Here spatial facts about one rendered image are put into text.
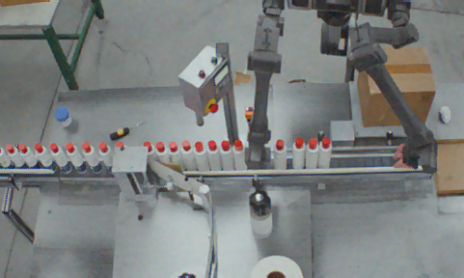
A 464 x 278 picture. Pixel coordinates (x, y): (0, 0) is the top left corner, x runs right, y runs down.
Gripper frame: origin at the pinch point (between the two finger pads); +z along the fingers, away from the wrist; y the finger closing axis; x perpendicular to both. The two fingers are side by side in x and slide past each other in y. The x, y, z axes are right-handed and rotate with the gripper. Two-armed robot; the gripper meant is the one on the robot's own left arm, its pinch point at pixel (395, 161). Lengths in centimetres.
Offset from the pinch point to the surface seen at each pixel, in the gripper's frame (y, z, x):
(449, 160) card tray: -20, 6, 46
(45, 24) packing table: -95, 146, -115
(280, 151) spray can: -8.6, 38.2, -26.6
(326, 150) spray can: -10.4, 26.7, -12.2
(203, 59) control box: -20, 23, -75
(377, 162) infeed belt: -15.0, 24.8, 16.5
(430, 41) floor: -159, 61, 115
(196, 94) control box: -8, 27, -73
